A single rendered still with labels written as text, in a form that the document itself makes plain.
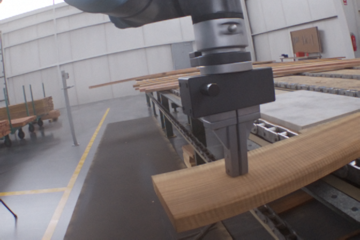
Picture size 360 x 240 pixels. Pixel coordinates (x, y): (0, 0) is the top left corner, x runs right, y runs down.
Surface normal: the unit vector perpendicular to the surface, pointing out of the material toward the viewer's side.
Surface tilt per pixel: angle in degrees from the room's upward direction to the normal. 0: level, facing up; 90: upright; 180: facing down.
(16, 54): 87
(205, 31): 90
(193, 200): 0
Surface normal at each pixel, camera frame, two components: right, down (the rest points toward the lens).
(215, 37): -0.33, 0.18
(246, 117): 0.27, 0.10
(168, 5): -0.11, 0.71
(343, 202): -0.15, -0.98
